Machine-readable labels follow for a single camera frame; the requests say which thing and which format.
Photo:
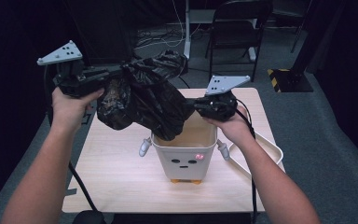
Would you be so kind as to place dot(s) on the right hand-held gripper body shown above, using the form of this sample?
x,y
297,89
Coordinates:
x,y
220,107

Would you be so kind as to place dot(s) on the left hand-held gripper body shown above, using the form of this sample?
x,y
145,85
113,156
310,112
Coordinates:
x,y
74,82

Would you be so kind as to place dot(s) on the black garbage bag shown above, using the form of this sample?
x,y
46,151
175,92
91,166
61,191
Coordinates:
x,y
149,96

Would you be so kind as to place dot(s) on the white trash can with face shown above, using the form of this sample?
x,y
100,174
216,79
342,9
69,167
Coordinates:
x,y
183,161

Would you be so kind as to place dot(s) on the person's right hand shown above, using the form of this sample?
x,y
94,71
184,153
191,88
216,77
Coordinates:
x,y
236,129

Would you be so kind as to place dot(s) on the person's left hand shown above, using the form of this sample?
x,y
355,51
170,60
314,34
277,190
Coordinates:
x,y
68,110

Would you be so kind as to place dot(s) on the black stand with striped base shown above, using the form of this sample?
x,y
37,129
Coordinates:
x,y
292,79

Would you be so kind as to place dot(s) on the black folding chair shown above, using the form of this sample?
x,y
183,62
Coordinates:
x,y
234,31

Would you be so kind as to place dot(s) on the white desk frame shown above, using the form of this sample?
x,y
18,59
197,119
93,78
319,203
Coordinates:
x,y
186,28

